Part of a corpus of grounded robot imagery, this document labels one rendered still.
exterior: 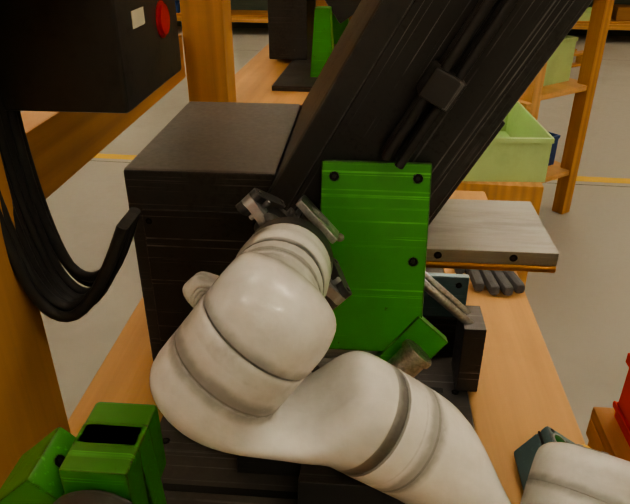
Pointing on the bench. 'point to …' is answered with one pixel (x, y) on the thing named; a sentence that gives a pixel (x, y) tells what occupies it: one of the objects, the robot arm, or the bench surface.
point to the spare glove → (494, 281)
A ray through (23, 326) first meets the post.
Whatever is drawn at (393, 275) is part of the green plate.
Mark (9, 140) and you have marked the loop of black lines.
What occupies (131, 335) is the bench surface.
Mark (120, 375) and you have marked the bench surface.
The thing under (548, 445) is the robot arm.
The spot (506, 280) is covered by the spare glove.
